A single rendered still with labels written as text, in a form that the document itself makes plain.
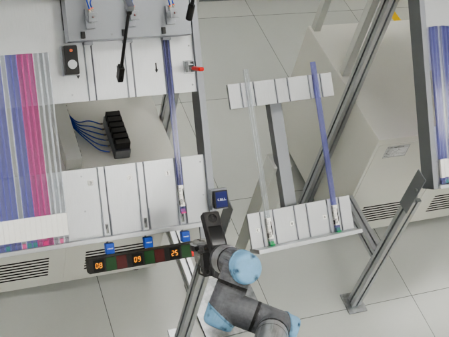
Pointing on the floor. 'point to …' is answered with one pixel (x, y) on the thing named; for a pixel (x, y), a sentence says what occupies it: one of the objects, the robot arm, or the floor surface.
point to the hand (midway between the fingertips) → (196, 240)
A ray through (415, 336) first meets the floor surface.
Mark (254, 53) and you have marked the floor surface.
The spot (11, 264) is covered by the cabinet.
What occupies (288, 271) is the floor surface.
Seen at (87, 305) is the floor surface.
